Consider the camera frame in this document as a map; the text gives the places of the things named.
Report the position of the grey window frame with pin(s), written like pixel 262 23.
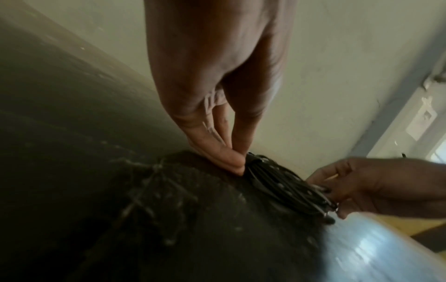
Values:
pixel 393 110

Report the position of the scuffed black table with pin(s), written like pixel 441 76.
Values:
pixel 87 192

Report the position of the person's right hand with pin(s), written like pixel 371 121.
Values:
pixel 390 187

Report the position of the person's left hand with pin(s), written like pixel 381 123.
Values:
pixel 216 68

